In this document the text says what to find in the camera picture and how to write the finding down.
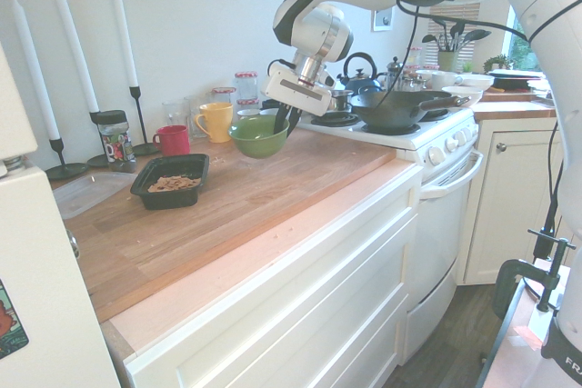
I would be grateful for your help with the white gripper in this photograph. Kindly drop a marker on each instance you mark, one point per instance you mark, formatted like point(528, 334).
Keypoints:
point(295, 95)

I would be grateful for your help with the green ceramic bowl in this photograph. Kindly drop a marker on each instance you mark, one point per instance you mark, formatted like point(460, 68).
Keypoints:
point(261, 145)

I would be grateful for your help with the brown square cereal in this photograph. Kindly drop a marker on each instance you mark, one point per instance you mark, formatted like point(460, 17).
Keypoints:
point(175, 183)

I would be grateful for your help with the small white cup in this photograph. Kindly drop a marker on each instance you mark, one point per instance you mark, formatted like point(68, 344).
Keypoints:
point(247, 113)

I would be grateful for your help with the glass jar red checkered lid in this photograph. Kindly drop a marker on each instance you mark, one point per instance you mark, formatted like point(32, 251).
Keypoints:
point(245, 84)
point(414, 55)
point(247, 103)
point(223, 93)

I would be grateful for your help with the small steel pot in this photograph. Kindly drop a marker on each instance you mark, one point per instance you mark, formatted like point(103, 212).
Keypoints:
point(342, 99)

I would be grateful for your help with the yellow mug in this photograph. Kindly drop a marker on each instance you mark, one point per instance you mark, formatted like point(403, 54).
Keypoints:
point(219, 123)

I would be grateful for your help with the clear drinking glass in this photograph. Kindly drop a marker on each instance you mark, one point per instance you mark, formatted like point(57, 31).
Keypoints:
point(173, 114)
point(193, 111)

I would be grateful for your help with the red mug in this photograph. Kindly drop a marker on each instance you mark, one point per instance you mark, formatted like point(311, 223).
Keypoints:
point(175, 142)

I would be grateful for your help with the glass french press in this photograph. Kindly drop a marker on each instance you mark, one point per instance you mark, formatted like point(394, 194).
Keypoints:
point(394, 74)

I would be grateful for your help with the black plastic food tray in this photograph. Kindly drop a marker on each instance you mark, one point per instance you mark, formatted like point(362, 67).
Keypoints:
point(170, 199)

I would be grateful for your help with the white mug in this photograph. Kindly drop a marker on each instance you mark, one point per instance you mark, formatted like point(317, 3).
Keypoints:
point(443, 80)

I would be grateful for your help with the black cooking spoon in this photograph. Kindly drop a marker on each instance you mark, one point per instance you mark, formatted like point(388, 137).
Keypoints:
point(475, 36)
point(429, 38)

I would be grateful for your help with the pale green utensil crock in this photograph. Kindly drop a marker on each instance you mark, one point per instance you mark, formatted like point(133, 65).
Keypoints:
point(448, 62)

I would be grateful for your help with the white stove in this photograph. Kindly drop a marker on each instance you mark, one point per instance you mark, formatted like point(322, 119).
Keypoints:
point(436, 206)

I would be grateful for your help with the spice jar black lid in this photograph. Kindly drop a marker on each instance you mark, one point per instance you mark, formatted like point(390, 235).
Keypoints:
point(116, 142)

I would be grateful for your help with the wide white bowl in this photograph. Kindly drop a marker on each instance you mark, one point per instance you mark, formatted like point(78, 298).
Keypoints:
point(461, 93)

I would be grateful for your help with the white drawer cabinet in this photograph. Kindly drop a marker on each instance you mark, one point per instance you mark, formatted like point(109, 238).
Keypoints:
point(291, 297)

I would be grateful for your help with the tall white candle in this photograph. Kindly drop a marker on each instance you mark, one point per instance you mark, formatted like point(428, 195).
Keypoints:
point(122, 24)
point(35, 74)
point(75, 47)

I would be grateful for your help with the shallow white bowl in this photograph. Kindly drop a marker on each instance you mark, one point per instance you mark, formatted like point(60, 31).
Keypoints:
point(477, 81)

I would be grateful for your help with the window blind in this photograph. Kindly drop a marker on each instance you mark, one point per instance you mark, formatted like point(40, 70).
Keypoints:
point(454, 11)

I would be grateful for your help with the clear plastic lid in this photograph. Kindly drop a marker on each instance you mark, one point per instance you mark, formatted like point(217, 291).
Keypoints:
point(86, 192)

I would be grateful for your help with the small green plant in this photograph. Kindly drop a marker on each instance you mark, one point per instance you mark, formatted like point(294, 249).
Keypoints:
point(495, 62)

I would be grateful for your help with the black round pan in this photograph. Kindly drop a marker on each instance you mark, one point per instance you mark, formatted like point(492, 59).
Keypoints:
point(514, 80)

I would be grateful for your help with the white cabinet door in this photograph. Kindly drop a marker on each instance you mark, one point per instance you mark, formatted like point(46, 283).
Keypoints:
point(509, 206)

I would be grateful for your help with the window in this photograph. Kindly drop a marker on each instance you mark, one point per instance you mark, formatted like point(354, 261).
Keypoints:
point(518, 49)

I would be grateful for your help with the dark green c-clamp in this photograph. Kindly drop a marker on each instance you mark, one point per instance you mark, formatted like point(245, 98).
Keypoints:
point(504, 279)

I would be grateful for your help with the robot mounting table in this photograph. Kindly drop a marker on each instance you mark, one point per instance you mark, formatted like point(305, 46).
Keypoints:
point(514, 351)

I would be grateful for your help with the colourful fridge magnet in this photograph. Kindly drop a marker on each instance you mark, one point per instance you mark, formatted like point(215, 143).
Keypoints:
point(10, 322)

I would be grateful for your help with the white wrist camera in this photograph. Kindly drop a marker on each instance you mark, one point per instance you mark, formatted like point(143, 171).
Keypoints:
point(327, 78)

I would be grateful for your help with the white wall switch plate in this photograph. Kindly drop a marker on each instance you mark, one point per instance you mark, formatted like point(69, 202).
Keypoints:
point(383, 20)

